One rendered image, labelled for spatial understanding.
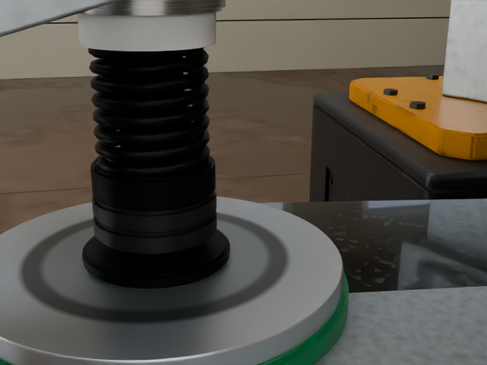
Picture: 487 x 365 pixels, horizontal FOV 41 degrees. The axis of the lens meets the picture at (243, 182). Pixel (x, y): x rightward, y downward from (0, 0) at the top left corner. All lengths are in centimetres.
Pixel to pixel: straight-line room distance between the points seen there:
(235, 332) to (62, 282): 10
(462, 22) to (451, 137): 30
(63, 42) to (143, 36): 604
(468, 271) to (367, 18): 655
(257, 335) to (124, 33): 15
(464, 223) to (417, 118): 57
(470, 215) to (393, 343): 21
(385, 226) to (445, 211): 6
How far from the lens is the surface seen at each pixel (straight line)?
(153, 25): 31
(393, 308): 39
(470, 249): 48
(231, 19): 648
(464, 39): 123
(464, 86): 123
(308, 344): 32
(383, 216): 52
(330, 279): 35
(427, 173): 92
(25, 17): 28
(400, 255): 46
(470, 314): 40
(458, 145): 100
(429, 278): 43
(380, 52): 701
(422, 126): 105
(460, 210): 55
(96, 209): 36
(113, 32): 32
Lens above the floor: 101
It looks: 18 degrees down
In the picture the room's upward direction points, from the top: straight up
